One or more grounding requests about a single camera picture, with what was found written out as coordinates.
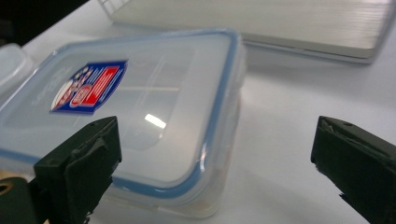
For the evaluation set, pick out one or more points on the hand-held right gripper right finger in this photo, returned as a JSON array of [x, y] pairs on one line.
[[361, 165]]

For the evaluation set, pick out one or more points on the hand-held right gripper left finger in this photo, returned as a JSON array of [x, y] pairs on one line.
[[77, 174]]

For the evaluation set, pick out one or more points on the clear lidded food container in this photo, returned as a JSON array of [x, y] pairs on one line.
[[155, 93]]

